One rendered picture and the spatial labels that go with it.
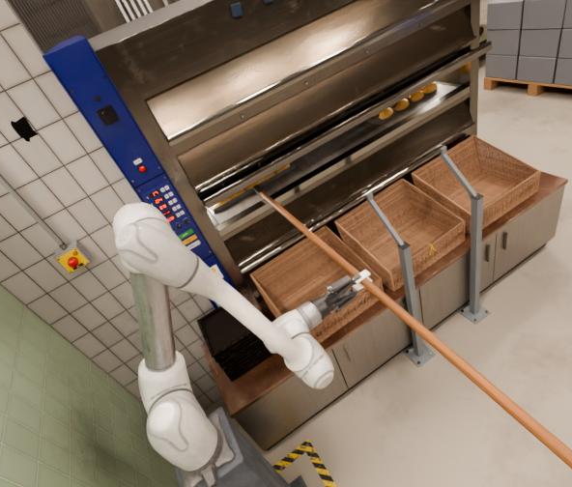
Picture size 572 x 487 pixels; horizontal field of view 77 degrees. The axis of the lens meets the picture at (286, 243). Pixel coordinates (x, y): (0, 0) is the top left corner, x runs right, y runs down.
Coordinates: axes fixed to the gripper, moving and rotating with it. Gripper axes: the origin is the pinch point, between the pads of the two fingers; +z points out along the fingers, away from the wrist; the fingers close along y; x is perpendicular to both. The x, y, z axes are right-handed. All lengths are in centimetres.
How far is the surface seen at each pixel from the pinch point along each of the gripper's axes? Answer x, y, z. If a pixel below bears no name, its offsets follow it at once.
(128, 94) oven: -82, -74, -36
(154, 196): -79, -33, -49
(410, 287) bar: -22, 52, 37
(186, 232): -79, -9, -45
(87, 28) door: -832, -96, -13
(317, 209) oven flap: -81, 21, 25
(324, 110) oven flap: -80, -30, 45
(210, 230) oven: -82, -2, -35
